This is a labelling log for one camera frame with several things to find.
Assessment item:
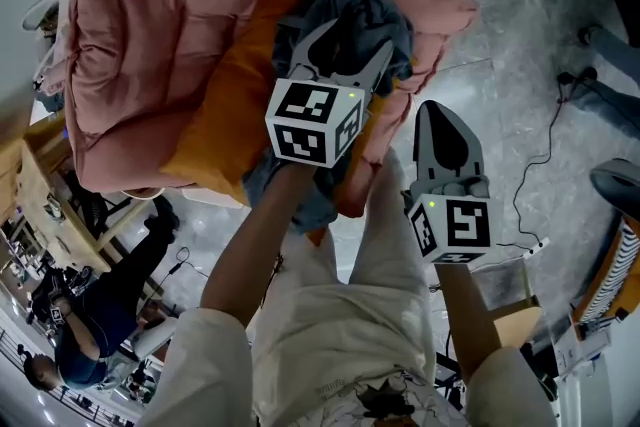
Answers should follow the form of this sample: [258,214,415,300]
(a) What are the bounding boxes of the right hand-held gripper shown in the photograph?
[402,100,494,266]

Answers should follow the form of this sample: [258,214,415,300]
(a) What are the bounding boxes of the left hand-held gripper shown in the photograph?
[264,17,396,170]

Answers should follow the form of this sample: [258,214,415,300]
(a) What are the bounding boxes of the grey-blue garment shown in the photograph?
[242,0,417,236]

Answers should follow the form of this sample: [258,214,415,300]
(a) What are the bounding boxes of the pink sofa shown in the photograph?
[64,0,481,219]

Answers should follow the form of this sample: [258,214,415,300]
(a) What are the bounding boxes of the person's right forearm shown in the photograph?
[433,262,504,386]

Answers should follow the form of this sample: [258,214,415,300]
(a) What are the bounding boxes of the person's left forearm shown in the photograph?
[199,159,316,329]

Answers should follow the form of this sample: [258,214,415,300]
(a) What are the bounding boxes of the person's cream trousers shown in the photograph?
[277,147,426,289]

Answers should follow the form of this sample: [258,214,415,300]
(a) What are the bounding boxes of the orange cushion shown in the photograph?
[159,0,401,246]

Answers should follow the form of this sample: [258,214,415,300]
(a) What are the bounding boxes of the person's cream shirt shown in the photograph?
[134,284,559,427]

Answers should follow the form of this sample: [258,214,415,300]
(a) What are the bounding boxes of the pink bag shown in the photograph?
[34,64,69,97]

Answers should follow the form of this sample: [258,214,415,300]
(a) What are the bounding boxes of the light wooden table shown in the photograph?
[0,114,126,271]

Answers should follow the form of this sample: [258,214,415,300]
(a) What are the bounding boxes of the white chair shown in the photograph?
[129,319,177,361]

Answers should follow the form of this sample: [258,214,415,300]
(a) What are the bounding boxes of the black floor cable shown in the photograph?
[514,87,566,246]

